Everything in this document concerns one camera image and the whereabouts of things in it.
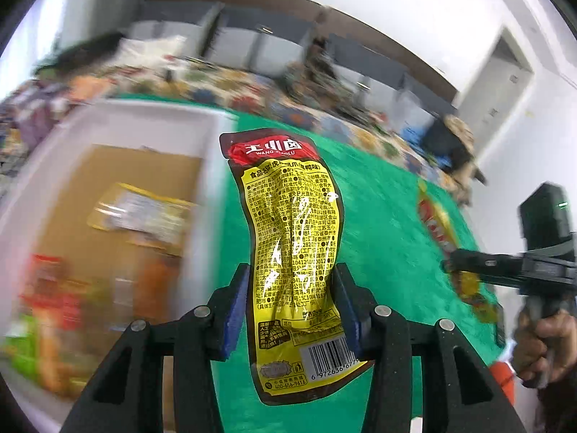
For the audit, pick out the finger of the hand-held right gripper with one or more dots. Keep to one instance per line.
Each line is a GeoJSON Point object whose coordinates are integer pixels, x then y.
{"type": "Point", "coordinates": [482, 267]}

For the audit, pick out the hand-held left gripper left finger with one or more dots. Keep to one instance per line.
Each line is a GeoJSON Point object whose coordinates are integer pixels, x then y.
{"type": "Point", "coordinates": [236, 311]}

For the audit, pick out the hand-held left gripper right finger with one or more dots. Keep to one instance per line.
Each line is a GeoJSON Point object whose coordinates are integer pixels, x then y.
{"type": "Point", "coordinates": [349, 311]}

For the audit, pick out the long yellow snack packet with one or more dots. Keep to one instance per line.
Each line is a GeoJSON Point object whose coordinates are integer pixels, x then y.
{"type": "Point", "coordinates": [435, 221]}

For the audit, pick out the yellow packet with dark edge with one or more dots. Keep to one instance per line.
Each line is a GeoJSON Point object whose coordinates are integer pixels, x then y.
{"type": "Point", "coordinates": [288, 234]}

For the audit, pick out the clear packet with yellow border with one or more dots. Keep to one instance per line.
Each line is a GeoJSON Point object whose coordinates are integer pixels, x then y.
{"type": "Point", "coordinates": [135, 212]}

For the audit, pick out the white cardboard box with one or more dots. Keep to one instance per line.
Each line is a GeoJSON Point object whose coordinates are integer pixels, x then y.
{"type": "Point", "coordinates": [135, 126]}

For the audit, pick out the green snack packet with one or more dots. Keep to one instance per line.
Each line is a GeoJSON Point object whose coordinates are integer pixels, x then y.
{"type": "Point", "coordinates": [20, 347]}

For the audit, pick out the person's right hand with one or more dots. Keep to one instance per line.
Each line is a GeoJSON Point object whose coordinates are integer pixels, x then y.
{"type": "Point", "coordinates": [532, 352]}

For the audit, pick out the dark grey phone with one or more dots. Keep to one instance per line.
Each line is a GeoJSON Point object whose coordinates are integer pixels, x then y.
{"type": "Point", "coordinates": [499, 329]}

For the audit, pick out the green embroidered blanket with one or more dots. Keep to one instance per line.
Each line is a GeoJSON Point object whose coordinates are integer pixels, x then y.
{"type": "Point", "coordinates": [396, 243]}

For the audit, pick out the black bag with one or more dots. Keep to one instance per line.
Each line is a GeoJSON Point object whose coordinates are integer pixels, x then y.
{"type": "Point", "coordinates": [439, 140]}

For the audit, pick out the white door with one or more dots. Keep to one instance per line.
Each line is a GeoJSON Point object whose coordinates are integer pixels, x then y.
{"type": "Point", "coordinates": [500, 90]}

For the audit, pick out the blue cloth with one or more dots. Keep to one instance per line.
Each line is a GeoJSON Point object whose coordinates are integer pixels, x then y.
{"type": "Point", "coordinates": [412, 133]}

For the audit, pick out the floral bedsheet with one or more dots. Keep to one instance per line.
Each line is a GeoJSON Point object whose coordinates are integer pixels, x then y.
{"type": "Point", "coordinates": [270, 108]}

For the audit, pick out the dark floral garment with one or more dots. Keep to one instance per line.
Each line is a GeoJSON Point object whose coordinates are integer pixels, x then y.
{"type": "Point", "coordinates": [315, 81]}

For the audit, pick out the white plastic bag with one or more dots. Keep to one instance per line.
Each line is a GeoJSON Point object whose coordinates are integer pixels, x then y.
{"type": "Point", "coordinates": [148, 52]}

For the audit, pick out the dark bundle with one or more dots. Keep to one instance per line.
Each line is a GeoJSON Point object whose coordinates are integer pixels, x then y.
{"type": "Point", "coordinates": [81, 54]}

